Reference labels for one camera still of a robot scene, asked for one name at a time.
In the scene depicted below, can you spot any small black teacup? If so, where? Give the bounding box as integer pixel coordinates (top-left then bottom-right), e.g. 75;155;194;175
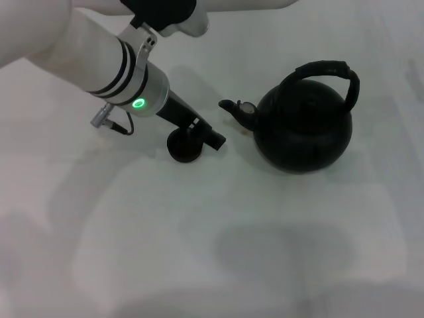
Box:
166;128;203;164

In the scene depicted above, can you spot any black round teapot with handle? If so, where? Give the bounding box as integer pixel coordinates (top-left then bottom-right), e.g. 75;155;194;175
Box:
218;60;360;175

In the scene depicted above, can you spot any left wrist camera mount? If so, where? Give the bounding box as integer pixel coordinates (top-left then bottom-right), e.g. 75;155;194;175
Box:
117;0;211;67

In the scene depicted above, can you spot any white rounded background panel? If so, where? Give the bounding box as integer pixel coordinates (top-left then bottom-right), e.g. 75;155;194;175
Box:
207;0;299;11

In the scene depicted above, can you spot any left arm black cable plug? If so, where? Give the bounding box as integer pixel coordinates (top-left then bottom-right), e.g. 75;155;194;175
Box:
90;102;135;136

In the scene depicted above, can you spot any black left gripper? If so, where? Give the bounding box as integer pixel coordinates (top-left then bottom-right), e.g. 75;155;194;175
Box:
155;90;227;152

